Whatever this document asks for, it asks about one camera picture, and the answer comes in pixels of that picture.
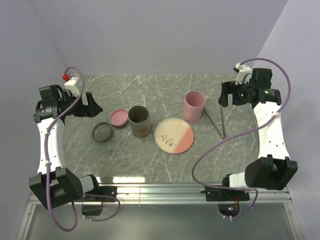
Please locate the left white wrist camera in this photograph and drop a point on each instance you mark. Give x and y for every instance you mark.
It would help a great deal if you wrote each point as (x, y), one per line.
(74, 85)

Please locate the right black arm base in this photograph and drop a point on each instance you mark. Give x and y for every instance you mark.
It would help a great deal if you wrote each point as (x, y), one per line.
(229, 200)

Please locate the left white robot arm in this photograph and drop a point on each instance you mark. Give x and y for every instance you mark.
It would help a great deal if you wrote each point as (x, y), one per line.
(53, 178)

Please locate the tall pink container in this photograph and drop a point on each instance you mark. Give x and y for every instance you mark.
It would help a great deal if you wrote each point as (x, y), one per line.
(194, 103)

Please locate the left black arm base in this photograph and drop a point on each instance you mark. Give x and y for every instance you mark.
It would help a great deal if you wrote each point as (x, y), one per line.
(95, 202)

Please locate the grey lid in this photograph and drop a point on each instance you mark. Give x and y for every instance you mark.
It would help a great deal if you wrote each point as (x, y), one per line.
(102, 132)

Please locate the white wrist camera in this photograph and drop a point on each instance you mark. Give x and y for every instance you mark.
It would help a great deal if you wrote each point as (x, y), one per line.
(243, 73)
(74, 85)

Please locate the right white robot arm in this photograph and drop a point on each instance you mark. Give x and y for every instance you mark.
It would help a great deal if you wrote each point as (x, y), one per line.
(273, 168)

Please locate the brown meat rib toy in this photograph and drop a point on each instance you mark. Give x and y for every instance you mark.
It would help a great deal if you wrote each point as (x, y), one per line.
(142, 121)

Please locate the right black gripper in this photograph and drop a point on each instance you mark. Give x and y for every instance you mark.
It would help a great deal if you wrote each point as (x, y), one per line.
(230, 87)

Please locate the pink lid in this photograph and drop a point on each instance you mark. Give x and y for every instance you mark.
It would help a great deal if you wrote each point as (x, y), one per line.
(119, 117)

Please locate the aluminium frame rail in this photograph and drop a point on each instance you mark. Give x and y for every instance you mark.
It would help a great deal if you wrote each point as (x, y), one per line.
(185, 193)

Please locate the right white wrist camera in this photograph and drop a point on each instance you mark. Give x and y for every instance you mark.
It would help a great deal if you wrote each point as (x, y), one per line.
(243, 73)

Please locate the pink and white plate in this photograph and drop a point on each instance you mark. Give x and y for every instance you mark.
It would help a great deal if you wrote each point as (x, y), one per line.
(174, 136)

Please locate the metal food tongs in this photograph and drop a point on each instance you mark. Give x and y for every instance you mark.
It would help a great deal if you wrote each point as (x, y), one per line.
(217, 123)

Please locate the tall grey container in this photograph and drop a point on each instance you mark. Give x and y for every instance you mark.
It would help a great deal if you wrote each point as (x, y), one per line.
(136, 113)

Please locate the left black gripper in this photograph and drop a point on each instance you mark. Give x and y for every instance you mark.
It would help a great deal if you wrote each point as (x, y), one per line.
(90, 110)

